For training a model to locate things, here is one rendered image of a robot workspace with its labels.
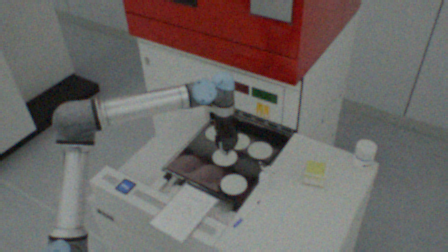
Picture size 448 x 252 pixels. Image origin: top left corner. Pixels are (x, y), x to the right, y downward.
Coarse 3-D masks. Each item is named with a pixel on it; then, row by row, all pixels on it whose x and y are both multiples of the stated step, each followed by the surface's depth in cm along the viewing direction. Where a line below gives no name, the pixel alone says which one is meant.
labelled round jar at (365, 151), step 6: (360, 144) 150; (366, 144) 150; (372, 144) 150; (360, 150) 148; (366, 150) 147; (372, 150) 147; (354, 156) 153; (360, 156) 149; (366, 156) 148; (372, 156) 149; (354, 162) 154; (360, 162) 151; (366, 162) 150; (372, 162) 151; (360, 168) 152; (366, 168) 152
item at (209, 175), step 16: (192, 144) 176; (208, 144) 175; (272, 144) 174; (176, 160) 169; (192, 160) 168; (208, 160) 168; (240, 160) 168; (256, 160) 167; (192, 176) 162; (208, 176) 162; (224, 176) 161; (256, 176) 161; (224, 192) 155
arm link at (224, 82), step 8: (224, 72) 140; (216, 80) 137; (224, 80) 137; (232, 80) 138; (224, 88) 137; (232, 88) 140; (216, 96) 138; (224, 96) 140; (232, 96) 142; (216, 104) 143; (224, 104) 142; (232, 104) 144
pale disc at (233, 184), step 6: (234, 174) 162; (222, 180) 160; (228, 180) 160; (234, 180) 160; (240, 180) 159; (222, 186) 157; (228, 186) 157; (234, 186) 157; (240, 186) 157; (246, 186) 157; (228, 192) 155; (234, 192) 155; (240, 192) 155
